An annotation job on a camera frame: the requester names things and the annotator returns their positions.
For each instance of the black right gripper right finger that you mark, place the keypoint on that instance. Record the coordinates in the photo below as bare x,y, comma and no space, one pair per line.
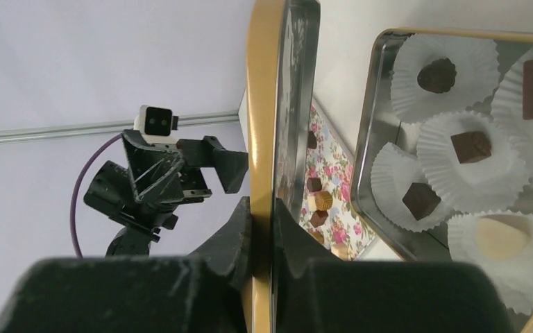
318,292

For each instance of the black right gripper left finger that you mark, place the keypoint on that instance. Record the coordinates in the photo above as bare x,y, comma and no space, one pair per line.
199,292

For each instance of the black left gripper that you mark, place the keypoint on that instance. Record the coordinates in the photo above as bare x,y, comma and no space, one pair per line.
167,175

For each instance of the dark square chocolate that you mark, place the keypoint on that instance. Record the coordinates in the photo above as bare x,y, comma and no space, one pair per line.
420,200

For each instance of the silver square tin lid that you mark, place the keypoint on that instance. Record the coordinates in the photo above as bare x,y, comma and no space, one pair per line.
281,48

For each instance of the gold square tin box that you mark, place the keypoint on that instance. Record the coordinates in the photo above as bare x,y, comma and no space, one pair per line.
380,125

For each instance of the brown square chocolate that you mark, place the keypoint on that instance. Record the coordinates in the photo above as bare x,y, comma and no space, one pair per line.
471,147

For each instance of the white dome chocolate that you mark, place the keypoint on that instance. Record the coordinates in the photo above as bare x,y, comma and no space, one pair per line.
499,239

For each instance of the dark fluted round chocolate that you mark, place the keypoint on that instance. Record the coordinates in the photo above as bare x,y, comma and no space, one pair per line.
437,77

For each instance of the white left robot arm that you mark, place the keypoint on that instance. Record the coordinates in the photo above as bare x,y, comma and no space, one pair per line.
110,193

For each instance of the white rectangular chocolate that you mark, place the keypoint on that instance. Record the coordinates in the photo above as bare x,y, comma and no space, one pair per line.
340,250

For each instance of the caramel square chocolate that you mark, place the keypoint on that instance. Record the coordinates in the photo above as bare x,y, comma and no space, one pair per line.
318,236

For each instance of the white square chocolate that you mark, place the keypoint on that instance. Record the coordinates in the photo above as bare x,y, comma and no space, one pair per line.
311,203

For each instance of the caramel ridged round chocolate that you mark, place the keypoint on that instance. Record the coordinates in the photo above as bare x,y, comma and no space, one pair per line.
323,200

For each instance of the dark hexagon chocolate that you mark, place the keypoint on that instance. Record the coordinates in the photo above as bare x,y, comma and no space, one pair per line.
314,184

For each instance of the dark heart chocolate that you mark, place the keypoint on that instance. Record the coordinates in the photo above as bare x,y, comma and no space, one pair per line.
312,141

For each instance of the floral rectangular tray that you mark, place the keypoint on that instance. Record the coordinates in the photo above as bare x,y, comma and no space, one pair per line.
333,164

